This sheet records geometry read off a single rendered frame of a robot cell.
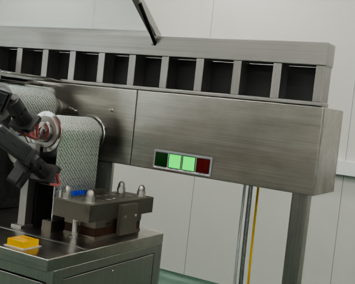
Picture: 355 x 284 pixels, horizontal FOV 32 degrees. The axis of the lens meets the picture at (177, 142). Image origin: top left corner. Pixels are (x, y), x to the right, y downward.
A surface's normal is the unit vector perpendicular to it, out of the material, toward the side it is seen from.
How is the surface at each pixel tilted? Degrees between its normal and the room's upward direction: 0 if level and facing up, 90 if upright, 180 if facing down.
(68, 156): 90
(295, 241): 90
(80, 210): 90
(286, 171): 90
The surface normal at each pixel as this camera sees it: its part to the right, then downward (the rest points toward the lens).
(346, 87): -0.50, -0.01
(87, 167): 0.86, 0.12
